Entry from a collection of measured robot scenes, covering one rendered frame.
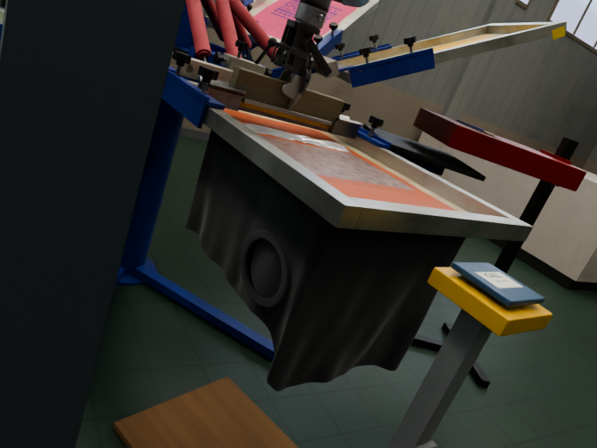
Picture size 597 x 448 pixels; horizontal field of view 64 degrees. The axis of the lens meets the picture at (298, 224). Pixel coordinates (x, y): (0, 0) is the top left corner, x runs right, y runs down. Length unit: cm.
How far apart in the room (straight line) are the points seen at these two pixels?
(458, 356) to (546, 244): 450
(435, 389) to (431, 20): 563
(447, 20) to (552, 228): 274
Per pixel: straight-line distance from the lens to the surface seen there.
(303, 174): 78
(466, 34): 249
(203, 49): 167
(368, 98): 587
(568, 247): 514
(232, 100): 122
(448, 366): 78
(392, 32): 589
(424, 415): 83
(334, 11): 300
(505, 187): 553
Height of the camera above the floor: 117
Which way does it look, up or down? 19 degrees down
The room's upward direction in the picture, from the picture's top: 21 degrees clockwise
